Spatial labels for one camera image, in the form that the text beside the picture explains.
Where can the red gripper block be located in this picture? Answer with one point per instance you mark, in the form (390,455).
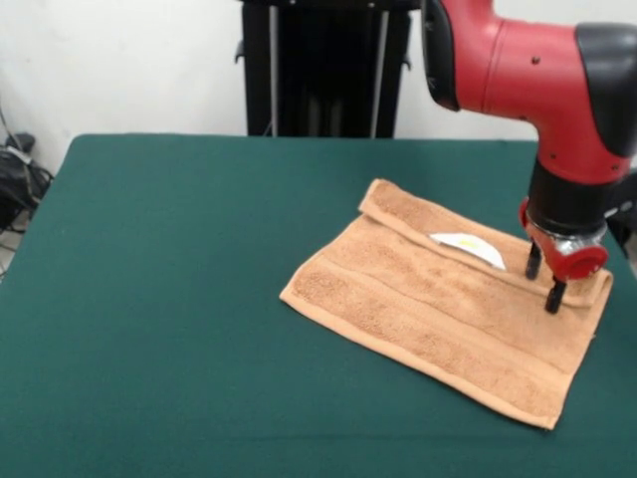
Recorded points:
(577,264)

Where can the tan terry towel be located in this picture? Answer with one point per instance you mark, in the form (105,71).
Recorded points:
(423,309)

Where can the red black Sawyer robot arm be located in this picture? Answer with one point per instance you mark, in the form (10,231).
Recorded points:
(547,74)

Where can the dark green table cloth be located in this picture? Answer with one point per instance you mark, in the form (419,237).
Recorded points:
(149,299)

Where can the black equipment bundle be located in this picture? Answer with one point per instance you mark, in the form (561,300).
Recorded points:
(20,189)

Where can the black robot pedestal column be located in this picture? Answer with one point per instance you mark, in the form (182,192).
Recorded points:
(323,74)

